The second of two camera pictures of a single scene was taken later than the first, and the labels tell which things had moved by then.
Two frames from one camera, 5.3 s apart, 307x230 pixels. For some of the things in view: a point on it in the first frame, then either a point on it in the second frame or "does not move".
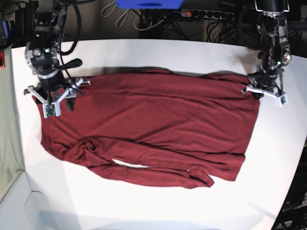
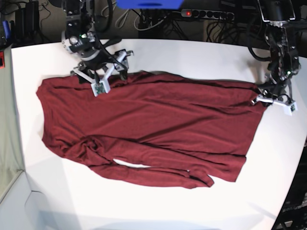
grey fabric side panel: [11, 165] does not move
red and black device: [2, 64] does not move
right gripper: [269, 84] -> [279, 93]
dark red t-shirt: [163, 128] does not move
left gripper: [53, 88] -> [95, 67]
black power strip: [208, 14] does not move
